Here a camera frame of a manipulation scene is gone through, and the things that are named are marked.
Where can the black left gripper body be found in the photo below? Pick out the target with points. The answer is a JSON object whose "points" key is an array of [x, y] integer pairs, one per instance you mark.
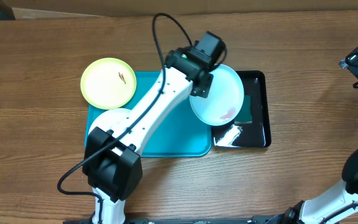
{"points": [[204, 90]]}

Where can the light blue plate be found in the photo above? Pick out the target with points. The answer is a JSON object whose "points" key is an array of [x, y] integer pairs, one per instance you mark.
{"points": [[224, 100]]}

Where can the green sponge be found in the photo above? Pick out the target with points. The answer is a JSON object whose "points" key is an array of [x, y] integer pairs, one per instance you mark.
{"points": [[245, 115]]}

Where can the pink plate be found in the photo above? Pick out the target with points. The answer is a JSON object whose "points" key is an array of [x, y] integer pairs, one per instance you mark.
{"points": [[104, 119]]}

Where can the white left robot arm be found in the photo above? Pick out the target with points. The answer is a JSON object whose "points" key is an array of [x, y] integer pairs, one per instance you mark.
{"points": [[112, 157]]}

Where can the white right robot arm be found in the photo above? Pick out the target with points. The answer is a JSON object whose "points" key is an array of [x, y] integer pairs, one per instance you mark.
{"points": [[341, 200]]}

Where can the teal plastic tray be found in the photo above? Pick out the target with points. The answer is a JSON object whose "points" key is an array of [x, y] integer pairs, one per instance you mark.
{"points": [[181, 134]]}

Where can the black rectangular tray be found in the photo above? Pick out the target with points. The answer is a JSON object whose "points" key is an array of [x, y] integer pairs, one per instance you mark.
{"points": [[253, 135]]}

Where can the yellow plate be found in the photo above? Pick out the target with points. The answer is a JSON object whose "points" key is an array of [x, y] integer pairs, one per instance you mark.
{"points": [[108, 83]]}

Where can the cardboard board at back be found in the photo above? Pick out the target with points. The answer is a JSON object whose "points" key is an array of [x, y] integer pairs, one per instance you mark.
{"points": [[149, 7]]}

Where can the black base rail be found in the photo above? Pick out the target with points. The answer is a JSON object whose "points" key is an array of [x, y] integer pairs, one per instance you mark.
{"points": [[258, 219]]}

